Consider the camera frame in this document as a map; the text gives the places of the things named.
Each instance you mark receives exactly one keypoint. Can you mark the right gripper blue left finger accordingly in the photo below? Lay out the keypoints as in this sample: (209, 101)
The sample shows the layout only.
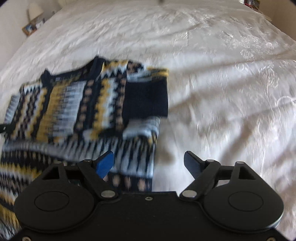
(94, 171)

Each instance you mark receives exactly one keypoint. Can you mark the white floral embroidered bedspread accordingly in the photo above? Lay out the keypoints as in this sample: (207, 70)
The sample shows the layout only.
(231, 80)

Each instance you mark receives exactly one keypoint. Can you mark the navy yellow patterned knit sweater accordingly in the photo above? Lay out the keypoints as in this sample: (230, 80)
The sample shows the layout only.
(106, 105)

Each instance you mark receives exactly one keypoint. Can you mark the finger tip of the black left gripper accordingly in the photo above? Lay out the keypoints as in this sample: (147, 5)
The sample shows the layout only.
(2, 128)

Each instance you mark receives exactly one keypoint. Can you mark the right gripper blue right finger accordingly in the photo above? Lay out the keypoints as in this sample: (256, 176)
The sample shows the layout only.
(204, 174)

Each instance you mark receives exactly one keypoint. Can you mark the cream bedside lamp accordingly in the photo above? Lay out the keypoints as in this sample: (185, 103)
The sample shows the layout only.
(34, 11)

